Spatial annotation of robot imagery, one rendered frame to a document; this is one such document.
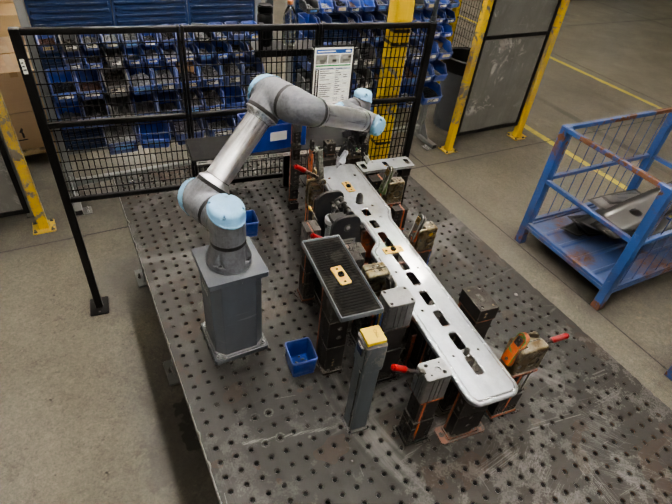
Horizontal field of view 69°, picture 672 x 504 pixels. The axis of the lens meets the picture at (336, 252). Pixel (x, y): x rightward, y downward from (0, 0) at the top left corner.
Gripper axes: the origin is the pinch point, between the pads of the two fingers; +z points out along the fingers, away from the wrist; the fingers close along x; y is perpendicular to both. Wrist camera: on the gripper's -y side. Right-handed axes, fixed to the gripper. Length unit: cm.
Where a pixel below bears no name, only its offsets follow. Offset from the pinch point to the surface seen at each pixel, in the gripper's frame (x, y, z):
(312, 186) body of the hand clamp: -18.9, 2.9, 6.4
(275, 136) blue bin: -24.8, -35.2, 1.5
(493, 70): 221, -184, 37
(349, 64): 19, -55, -24
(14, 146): -155, -138, 49
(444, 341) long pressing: -4, 93, 10
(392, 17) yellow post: 43, -62, -44
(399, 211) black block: 15.9, 21.7, 12.5
